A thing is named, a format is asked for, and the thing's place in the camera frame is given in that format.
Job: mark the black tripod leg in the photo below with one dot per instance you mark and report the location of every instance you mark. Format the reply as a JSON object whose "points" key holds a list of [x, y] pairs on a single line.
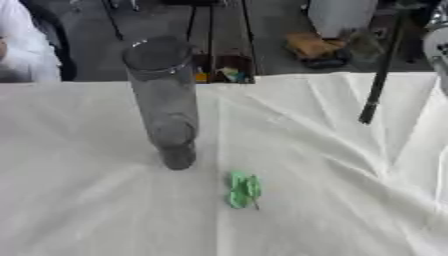
{"points": [[114, 20]]}

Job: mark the long thin black rod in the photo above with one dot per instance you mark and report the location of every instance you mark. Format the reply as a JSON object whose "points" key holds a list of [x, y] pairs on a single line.
{"points": [[380, 76]]}

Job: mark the brown bag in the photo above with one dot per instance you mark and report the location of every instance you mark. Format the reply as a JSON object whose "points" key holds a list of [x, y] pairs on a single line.
{"points": [[315, 46]]}

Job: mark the dark frame stand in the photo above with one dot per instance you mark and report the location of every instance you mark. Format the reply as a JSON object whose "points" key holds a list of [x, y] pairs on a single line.
{"points": [[230, 56]]}

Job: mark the person in white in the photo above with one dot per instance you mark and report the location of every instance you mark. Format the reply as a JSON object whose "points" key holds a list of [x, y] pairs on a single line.
{"points": [[23, 50], [341, 16]]}

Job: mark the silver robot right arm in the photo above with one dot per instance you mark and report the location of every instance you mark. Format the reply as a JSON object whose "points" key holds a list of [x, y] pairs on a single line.
{"points": [[437, 46]]}

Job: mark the tall grey cylinder vase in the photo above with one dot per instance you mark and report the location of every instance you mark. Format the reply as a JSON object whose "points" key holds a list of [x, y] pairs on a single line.
{"points": [[166, 110]]}

